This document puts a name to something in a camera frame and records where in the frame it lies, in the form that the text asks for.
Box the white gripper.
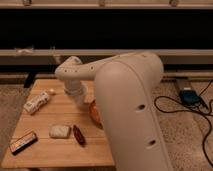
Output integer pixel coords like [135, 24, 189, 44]
[69, 87, 87, 106]

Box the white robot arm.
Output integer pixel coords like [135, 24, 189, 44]
[55, 52, 173, 171]

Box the orange ceramic bowl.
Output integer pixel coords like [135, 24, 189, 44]
[89, 100, 102, 126]

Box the white plastic bottle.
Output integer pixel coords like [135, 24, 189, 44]
[24, 89, 55, 115]

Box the dark brown oblong item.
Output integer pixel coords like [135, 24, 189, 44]
[73, 125, 86, 145]

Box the wooden table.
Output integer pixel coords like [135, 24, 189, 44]
[2, 79, 114, 169]

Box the white sponge block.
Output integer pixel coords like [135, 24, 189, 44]
[49, 125, 70, 138]

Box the dark candy bar box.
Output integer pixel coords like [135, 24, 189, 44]
[9, 131, 38, 155]

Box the blue power adapter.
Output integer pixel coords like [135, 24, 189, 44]
[179, 90, 200, 106]

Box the grey metal rail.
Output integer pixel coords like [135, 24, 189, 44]
[0, 49, 213, 65]

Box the black cable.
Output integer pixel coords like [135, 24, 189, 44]
[153, 79, 213, 168]

